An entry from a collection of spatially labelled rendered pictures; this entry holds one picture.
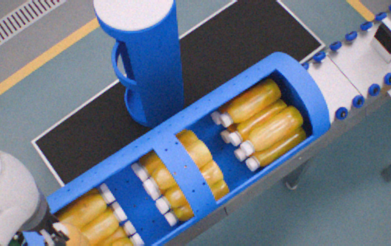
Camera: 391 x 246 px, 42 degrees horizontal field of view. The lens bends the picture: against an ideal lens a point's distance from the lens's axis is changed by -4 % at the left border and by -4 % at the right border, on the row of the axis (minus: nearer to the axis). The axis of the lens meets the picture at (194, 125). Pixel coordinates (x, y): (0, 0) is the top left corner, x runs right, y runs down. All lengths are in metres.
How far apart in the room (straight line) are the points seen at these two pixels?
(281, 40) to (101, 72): 0.98
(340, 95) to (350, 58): 0.15
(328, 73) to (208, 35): 1.07
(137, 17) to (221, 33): 1.06
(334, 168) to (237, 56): 0.75
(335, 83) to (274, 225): 0.98
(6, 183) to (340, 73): 1.34
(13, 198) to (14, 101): 2.20
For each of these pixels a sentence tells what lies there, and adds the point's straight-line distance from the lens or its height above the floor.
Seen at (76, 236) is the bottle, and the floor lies 1.38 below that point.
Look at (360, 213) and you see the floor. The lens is 2.68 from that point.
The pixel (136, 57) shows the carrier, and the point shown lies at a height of 0.85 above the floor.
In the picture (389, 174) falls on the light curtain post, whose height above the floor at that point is 0.07.
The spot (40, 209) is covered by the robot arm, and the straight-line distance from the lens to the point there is 0.88.
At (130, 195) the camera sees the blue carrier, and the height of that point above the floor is 0.97.
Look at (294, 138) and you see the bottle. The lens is 1.56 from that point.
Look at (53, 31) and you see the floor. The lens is 3.09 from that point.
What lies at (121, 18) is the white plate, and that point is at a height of 1.04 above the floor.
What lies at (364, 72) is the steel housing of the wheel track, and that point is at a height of 0.93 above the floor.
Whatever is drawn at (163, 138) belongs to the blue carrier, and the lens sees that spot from 1.38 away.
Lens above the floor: 2.51
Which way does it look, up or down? 68 degrees down
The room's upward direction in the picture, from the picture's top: 3 degrees counter-clockwise
